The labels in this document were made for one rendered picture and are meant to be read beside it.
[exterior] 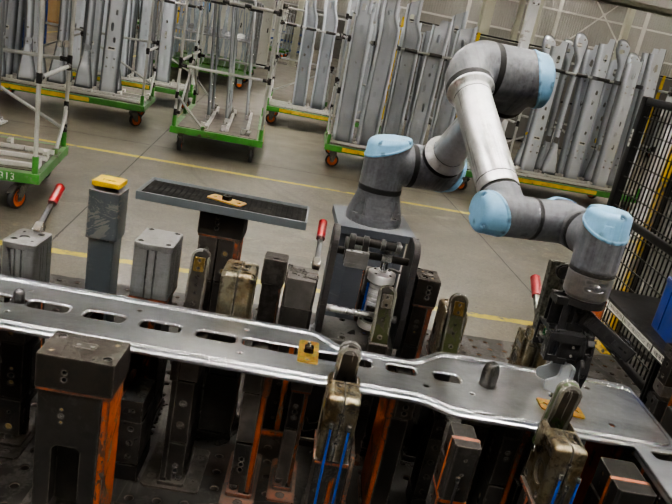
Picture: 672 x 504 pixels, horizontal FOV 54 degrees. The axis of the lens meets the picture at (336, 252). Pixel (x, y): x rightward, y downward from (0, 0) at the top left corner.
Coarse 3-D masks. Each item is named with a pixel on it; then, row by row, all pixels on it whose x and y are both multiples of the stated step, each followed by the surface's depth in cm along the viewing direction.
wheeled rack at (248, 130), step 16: (208, 0) 695; (224, 0) 666; (272, 48) 860; (192, 64) 762; (272, 64) 692; (256, 80) 696; (176, 96) 692; (176, 112) 698; (192, 112) 804; (224, 112) 853; (240, 112) 880; (176, 128) 702; (192, 128) 707; (208, 128) 723; (224, 128) 721; (240, 128) 763; (256, 128) 784; (256, 144) 715
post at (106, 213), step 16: (96, 192) 144; (112, 192) 145; (128, 192) 150; (96, 208) 145; (112, 208) 145; (96, 224) 146; (112, 224) 146; (96, 240) 148; (112, 240) 147; (96, 256) 149; (112, 256) 149; (96, 272) 150; (112, 272) 151; (96, 288) 152; (112, 288) 154; (112, 320) 159
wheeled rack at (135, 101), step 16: (160, 16) 836; (80, 32) 828; (80, 48) 838; (16, 80) 764; (144, 80) 773; (64, 96) 766; (80, 96) 768; (96, 96) 779; (112, 96) 782; (128, 96) 806; (144, 96) 832; (144, 112) 867
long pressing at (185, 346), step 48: (0, 288) 123; (48, 288) 126; (48, 336) 111; (96, 336) 113; (144, 336) 116; (192, 336) 120; (240, 336) 123; (288, 336) 127; (384, 384) 117; (432, 384) 120; (528, 384) 127; (576, 432) 114; (624, 432) 117
